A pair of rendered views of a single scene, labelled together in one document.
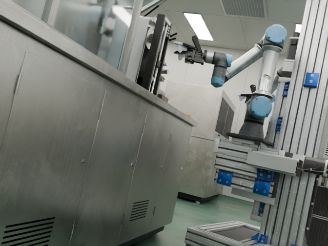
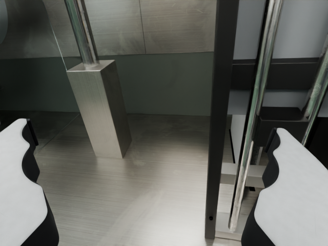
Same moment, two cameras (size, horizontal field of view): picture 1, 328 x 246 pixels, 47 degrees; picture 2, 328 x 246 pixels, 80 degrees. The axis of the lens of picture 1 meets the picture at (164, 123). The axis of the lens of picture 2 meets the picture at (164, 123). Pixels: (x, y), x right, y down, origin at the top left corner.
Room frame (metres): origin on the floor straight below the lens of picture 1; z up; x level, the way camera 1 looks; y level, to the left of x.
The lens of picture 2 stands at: (2.16, -0.06, 1.30)
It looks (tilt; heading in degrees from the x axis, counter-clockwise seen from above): 32 degrees down; 85
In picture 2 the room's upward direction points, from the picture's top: 5 degrees counter-clockwise
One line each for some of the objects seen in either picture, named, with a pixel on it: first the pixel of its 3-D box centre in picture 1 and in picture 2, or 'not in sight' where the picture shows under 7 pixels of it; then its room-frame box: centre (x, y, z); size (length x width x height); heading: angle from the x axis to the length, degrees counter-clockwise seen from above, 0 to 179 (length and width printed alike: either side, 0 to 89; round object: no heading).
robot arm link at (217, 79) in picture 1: (218, 76); not in sight; (2.15, -0.25, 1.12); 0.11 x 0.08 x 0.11; 174
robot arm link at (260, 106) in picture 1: (267, 72); not in sight; (2.10, -0.51, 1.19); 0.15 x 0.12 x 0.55; 174
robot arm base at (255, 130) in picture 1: (252, 129); not in sight; (2.23, -0.53, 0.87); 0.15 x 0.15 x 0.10
